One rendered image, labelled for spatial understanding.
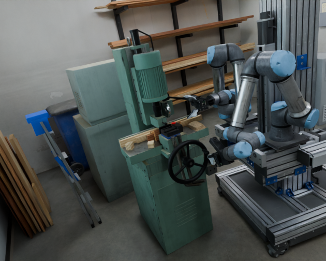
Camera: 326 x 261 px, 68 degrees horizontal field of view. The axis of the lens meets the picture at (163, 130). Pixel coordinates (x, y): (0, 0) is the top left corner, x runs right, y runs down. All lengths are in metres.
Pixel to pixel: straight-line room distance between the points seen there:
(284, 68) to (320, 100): 0.77
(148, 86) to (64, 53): 2.35
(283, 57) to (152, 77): 0.74
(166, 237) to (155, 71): 1.21
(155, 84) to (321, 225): 1.49
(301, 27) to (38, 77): 3.09
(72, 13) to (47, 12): 0.31
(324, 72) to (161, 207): 1.42
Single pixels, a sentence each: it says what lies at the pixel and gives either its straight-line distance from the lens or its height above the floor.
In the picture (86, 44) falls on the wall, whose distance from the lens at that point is 3.82.
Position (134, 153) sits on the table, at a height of 0.90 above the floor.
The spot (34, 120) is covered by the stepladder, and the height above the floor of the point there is 1.13.
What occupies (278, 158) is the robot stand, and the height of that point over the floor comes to 0.72.
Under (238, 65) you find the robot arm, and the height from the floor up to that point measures 1.28.
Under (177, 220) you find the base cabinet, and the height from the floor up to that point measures 0.27.
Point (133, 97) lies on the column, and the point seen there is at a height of 1.18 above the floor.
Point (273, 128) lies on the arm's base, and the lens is 1.65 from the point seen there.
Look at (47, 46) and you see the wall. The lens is 3.74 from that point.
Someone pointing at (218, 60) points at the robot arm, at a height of 1.32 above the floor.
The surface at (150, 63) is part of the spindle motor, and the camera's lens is 1.53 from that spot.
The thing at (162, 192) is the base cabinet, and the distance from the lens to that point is 1.71.
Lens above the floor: 1.55
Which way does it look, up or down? 21 degrees down
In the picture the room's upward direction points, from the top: 11 degrees counter-clockwise
